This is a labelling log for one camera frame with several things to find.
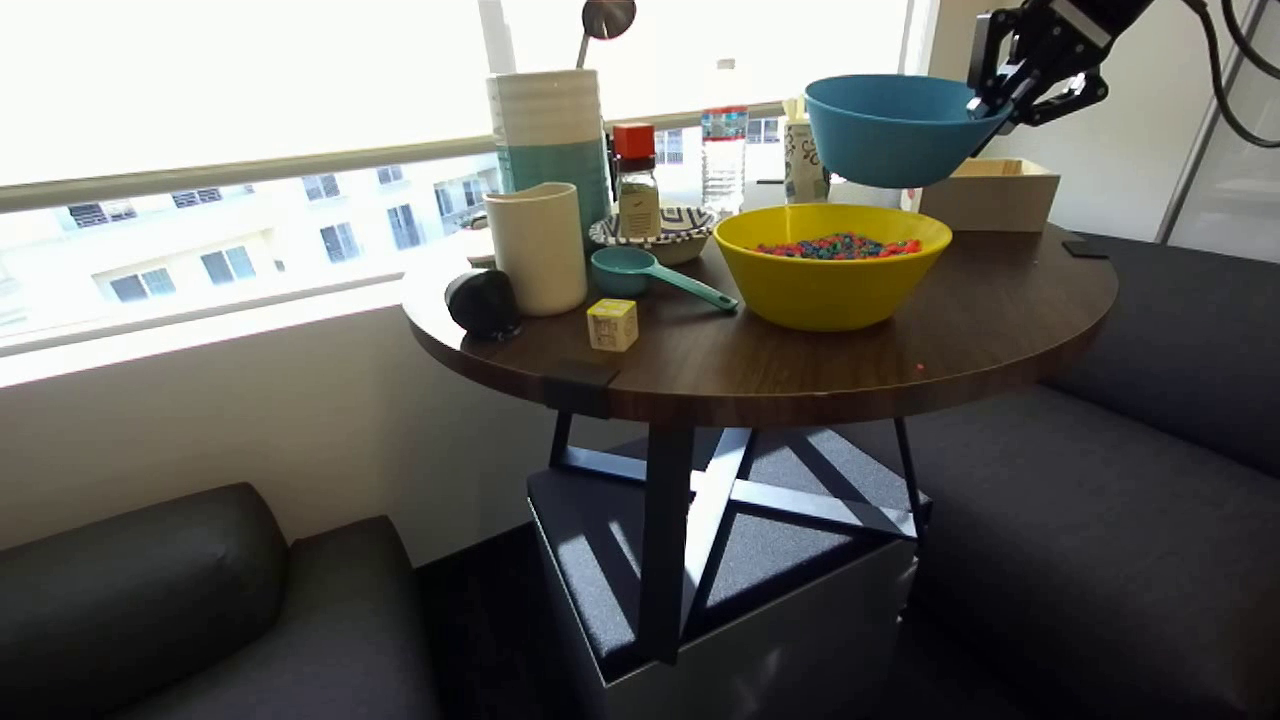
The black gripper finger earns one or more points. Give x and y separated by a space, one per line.
984 74
1063 111

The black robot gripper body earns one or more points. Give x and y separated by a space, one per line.
1053 42

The blue bowl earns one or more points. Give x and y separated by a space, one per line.
893 134

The yellow bowl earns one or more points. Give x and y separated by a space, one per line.
824 292

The light wooden box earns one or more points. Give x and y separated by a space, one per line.
1002 201

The small flat black object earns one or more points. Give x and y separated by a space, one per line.
1087 248

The patterned paper cup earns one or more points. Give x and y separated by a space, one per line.
802 166

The colourful candies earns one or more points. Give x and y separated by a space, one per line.
840 246

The clear water bottle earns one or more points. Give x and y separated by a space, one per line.
720 152

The patterned shallow dish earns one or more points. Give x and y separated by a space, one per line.
683 241

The red lidded jar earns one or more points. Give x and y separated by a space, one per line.
634 145

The small beige jar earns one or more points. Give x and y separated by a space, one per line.
643 206

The metal ladle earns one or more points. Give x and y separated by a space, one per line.
606 17

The teal measuring scoop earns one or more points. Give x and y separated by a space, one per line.
625 269

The dark grey fabric sofa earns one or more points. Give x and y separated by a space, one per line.
1120 533

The white and teal canister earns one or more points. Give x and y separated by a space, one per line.
544 125

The yellow cube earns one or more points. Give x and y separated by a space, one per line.
615 325

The cream cylindrical cup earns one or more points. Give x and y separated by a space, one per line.
542 255

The black round object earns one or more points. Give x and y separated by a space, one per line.
482 300

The black leather sofa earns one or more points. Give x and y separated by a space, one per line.
173 615

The white window frame post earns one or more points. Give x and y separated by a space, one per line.
496 34

